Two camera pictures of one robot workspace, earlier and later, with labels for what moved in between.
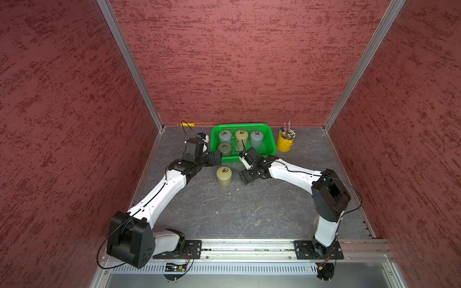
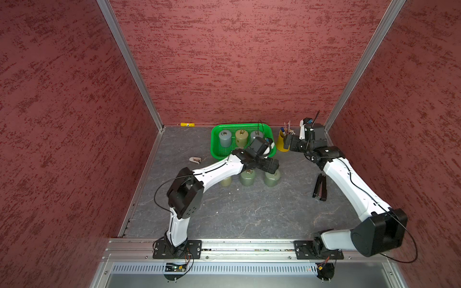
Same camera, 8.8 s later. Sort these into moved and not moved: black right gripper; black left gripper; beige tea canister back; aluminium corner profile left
Moved: black right gripper; black left gripper
Not moved: beige tea canister back; aluminium corner profile left
